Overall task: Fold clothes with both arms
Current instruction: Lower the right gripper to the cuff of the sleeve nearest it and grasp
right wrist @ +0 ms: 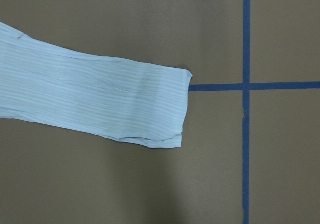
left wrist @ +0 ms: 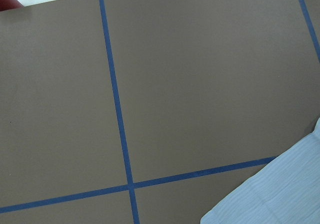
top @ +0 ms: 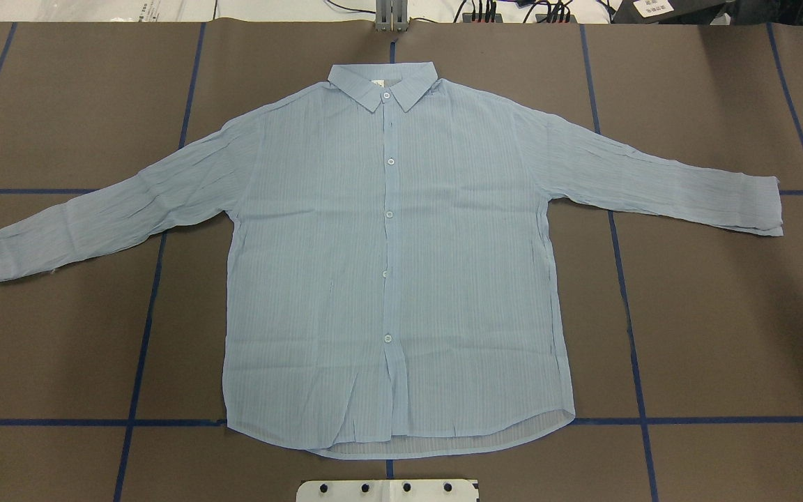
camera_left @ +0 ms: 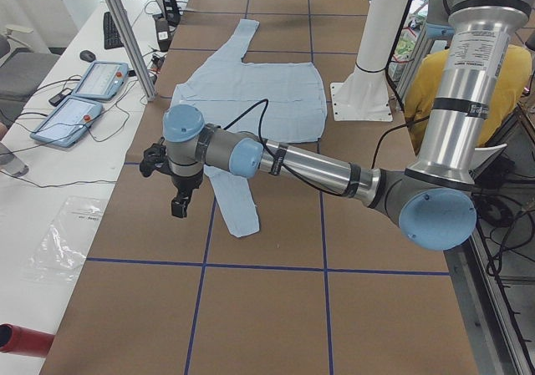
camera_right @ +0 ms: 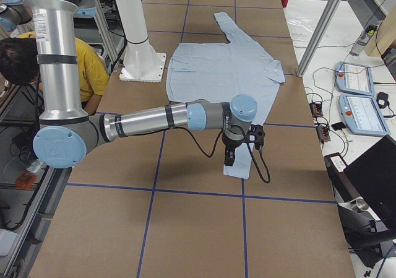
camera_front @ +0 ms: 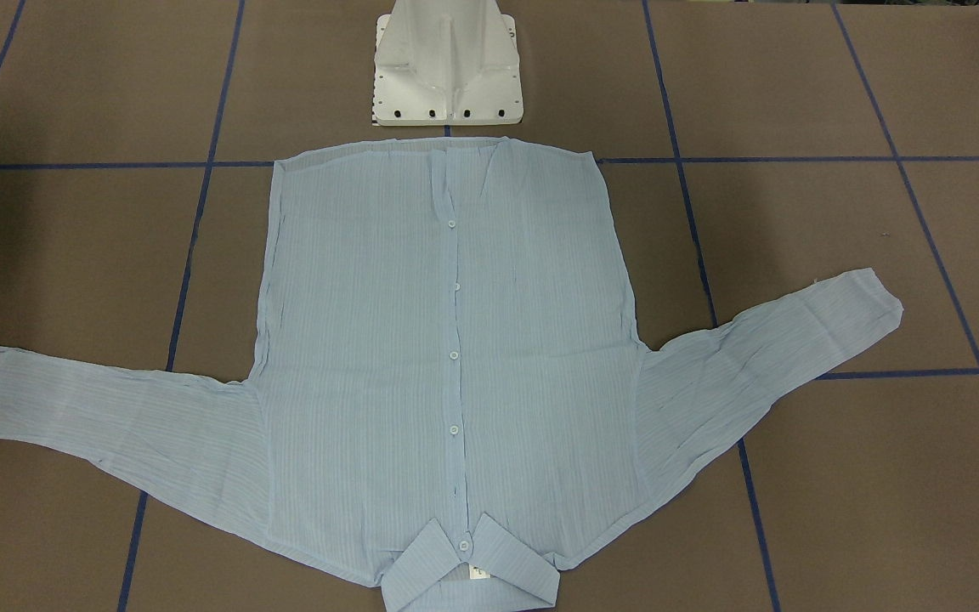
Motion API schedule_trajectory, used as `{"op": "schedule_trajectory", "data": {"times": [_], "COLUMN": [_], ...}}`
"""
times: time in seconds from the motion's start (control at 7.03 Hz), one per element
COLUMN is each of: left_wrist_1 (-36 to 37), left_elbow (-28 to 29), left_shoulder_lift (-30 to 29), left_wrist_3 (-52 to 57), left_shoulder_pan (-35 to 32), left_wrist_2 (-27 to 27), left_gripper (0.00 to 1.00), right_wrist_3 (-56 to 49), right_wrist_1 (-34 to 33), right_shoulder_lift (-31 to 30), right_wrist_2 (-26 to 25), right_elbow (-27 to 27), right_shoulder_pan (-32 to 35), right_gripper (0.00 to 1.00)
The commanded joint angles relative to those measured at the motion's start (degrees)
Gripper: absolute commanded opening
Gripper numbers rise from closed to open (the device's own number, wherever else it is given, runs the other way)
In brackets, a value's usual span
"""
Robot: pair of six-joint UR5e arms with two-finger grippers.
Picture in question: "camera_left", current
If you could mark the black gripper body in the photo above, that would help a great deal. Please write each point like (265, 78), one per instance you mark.
(185, 183)

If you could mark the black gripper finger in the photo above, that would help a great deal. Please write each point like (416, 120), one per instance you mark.
(179, 207)

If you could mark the light blue button-up shirt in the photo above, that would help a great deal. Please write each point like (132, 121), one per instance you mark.
(284, 102)

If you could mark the upper blue teach pendant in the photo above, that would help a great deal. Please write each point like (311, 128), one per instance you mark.
(102, 80)

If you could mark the blue teach pendant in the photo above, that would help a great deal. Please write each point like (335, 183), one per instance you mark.
(102, 80)
(70, 120)

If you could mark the clear plastic bag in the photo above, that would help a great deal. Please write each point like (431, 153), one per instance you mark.
(60, 255)

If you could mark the lower blue teach pendant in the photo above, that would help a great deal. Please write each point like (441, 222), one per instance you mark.
(70, 120)

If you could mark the black power adapter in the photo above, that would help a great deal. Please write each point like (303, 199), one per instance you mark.
(163, 33)

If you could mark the black keyboard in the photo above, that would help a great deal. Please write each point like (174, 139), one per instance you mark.
(111, 33)

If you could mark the black computer mouse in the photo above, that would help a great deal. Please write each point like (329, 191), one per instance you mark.
(87, 56)

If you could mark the grey office chair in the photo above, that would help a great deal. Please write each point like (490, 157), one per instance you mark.
(21, 73)

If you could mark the red cylinder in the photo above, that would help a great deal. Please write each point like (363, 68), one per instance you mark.
(24, 341)

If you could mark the white chair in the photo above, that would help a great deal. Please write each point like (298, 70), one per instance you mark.
(485, 155)

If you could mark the person in yellow shirt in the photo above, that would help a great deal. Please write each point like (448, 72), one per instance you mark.
(515, 72)

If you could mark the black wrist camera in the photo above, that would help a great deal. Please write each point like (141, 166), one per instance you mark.
(154, 159)

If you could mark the aluminium frame post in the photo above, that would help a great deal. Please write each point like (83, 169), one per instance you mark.
(127, 35)

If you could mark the white pedestal column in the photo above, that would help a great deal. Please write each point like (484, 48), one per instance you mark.
(364, 95)

